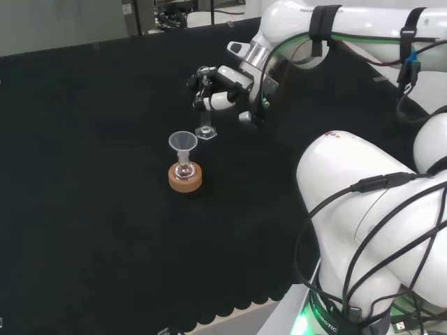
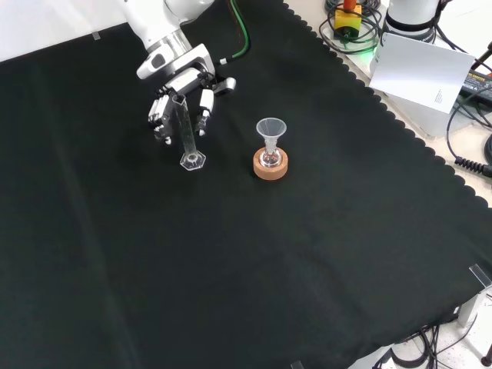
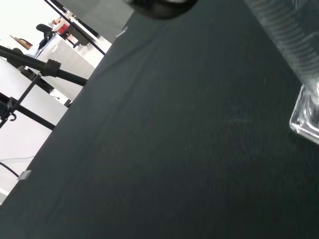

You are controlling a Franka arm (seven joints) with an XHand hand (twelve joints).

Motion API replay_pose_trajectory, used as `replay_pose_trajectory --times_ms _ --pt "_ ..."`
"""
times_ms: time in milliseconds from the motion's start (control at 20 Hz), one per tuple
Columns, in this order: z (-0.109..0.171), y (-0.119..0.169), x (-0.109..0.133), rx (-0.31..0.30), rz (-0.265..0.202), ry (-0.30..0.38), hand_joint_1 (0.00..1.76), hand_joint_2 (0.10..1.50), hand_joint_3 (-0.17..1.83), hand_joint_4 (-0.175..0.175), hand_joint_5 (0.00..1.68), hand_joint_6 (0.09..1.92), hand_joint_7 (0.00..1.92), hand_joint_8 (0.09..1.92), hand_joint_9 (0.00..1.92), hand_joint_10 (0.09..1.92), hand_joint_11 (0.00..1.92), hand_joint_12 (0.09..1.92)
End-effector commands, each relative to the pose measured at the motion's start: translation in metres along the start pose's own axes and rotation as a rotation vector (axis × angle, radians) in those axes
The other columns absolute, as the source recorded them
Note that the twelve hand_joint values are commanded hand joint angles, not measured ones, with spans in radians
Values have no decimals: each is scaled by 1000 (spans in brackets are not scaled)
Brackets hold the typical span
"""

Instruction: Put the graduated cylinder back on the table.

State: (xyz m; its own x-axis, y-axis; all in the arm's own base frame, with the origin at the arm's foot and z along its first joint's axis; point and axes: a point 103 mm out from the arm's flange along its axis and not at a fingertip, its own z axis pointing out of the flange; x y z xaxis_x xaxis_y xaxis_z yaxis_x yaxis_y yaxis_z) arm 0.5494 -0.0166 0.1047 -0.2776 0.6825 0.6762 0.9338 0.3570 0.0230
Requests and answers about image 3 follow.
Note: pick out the black office chair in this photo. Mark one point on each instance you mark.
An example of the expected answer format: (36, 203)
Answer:
(44, 28)

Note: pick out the silver cloth clip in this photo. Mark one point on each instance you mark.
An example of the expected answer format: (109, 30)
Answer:
(122, 32)
(25, 175)

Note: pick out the black-framed table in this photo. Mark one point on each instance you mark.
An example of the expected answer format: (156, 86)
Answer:
(82, 37)

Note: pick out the red cabinet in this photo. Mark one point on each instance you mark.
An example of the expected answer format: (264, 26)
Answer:
(62, 28)

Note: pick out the black tripod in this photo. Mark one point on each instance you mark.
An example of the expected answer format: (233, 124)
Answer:
(53, 67)

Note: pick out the black table cloth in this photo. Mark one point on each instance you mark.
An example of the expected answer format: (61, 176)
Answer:
(174, 137)

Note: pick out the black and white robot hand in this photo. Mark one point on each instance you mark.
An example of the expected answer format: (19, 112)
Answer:
(162, 10)

